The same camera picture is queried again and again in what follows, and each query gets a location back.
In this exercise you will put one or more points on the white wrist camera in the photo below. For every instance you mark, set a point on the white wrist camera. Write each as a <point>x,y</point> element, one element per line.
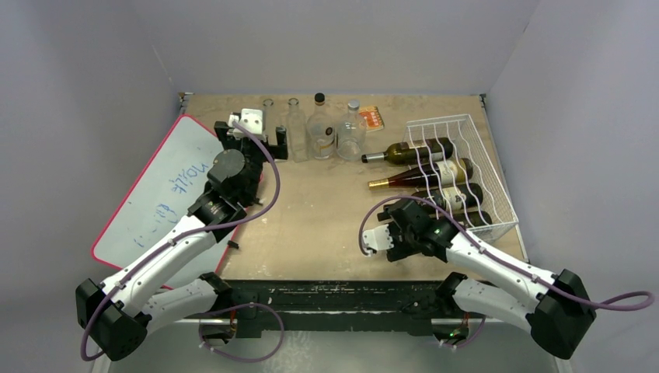
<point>249,119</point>
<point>376,239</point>

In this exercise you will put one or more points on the white wire wine rack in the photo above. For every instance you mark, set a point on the white wire wine rack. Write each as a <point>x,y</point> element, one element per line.
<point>463,134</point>

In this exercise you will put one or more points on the large clear glass bottle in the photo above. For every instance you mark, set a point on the large clear glass bottle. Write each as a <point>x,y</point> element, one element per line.
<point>351,130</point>

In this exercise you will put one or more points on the clear round labelled bottle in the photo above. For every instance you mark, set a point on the clear round labelled bottle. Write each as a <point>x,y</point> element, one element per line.
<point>320,130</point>

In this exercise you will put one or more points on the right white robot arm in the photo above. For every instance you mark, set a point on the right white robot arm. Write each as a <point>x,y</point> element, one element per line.
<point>494,267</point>

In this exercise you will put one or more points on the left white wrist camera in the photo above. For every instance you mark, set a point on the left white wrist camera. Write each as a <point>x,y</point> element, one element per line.
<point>249,119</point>

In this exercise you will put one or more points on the red-edged whiteboard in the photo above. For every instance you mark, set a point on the red-edged whiteboard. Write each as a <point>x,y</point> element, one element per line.
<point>171,182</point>

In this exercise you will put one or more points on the green bottle silver cap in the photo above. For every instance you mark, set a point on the green bottle silver cap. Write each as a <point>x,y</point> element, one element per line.
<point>404,154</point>

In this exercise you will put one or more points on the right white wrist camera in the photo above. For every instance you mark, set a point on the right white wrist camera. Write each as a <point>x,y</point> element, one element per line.
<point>376,239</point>

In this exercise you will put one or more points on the red bottle gold cap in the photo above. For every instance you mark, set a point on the red bottle gold cap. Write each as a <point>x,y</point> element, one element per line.
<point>434,174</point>

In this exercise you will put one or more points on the olive bottle silver cap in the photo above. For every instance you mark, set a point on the olive bottle silver cap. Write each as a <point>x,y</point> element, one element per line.
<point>473,219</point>

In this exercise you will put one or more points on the dark green bottle black cap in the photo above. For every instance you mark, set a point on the dark green bottle black cap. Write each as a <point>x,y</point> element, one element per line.
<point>454,198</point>

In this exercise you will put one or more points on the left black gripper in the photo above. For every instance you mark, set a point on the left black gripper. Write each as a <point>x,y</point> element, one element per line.
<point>230,141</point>

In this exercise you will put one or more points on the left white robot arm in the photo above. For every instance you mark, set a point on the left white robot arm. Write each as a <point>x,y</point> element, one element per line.
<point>170,252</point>

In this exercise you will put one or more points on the clear square glass bottle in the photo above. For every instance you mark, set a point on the clear square glass bottle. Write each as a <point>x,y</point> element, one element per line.
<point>271,117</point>

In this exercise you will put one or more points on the aluminium frame rail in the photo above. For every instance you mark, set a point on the aluminium frame rail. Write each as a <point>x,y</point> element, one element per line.
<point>119,319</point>

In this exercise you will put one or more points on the black table front rail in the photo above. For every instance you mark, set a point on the black table front rail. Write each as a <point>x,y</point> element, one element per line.
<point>410,307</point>

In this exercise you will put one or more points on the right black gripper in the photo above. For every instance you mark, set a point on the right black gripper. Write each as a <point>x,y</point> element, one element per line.
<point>403,229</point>

